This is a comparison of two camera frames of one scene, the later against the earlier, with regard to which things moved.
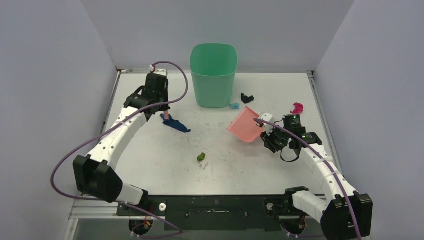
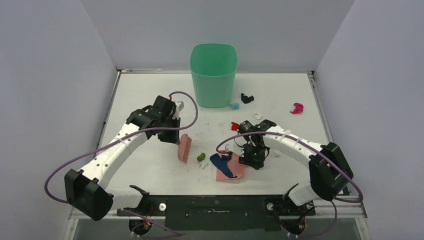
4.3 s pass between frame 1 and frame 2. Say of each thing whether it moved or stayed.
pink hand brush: moved
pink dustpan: moved
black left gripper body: moved
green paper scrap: stayed
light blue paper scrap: stayed
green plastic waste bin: stayed
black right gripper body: moved
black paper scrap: stayed
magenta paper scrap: stayed
